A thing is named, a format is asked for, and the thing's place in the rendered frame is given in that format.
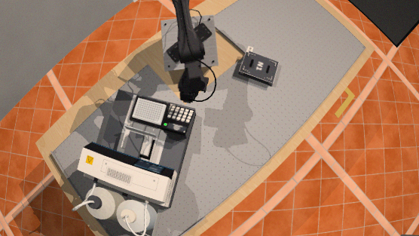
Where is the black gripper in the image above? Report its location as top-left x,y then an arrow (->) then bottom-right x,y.
178,74 -> 209,100

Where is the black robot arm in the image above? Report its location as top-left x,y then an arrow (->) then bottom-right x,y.
167,0 -> 212,103

